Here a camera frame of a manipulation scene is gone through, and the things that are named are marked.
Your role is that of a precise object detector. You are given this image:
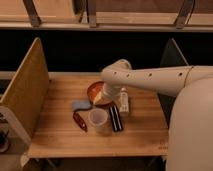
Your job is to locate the black rectangular case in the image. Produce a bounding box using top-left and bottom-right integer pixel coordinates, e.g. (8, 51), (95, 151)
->
(109, 105), (123, 132)

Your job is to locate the orange ceramic bowl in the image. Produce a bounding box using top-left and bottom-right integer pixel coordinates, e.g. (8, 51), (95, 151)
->
(87, 81), (112, 107)

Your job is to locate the clear plastic cup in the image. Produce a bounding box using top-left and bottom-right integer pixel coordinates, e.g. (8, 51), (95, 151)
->
(88, 108), (108, 134)

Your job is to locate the right dark side panel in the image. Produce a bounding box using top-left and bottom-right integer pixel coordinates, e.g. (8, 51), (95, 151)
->
(158, 38), (188, 124)

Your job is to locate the wooden shelf rail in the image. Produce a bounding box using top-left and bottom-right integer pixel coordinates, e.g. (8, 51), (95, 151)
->
(0, 0), (213, 33)

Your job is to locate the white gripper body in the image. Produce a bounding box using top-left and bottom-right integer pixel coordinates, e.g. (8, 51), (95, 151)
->
(93, 83), (121, 105)

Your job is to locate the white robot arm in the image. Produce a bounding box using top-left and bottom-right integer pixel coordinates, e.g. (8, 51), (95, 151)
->
(94, 59), (213, 171)

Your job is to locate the left wooden side panel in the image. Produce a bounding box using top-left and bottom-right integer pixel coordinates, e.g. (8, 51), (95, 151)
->
(0, 38), (49, 146)

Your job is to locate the blue sponge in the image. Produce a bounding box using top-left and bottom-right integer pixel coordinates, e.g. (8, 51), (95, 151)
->
(72, 100), (92, 111)

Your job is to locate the small white bottle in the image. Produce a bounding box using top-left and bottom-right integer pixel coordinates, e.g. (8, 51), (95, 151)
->
(119, 88), (129, 116)

